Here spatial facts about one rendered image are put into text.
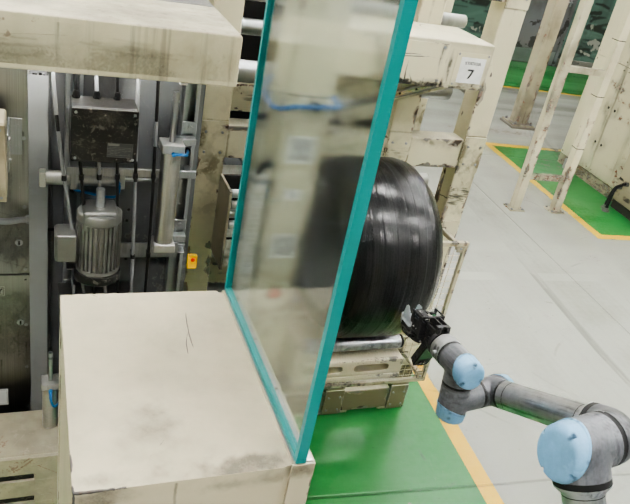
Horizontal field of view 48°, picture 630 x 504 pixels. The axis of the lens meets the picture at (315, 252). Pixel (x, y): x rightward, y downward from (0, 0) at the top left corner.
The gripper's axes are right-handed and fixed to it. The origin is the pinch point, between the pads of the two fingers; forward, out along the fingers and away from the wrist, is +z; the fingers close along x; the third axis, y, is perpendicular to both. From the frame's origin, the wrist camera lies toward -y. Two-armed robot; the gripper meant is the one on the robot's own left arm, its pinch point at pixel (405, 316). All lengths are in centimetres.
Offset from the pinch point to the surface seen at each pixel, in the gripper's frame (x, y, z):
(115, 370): 84, 12, -37
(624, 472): -156, -107, 35
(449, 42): -19, 73, 38
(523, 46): -662, 23, 862
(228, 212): 38, 10, 58
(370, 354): -0.4, -22.0, 16.0
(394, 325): 0.4, -5.1, 4.0
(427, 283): -4.7, 10.4, -0.4
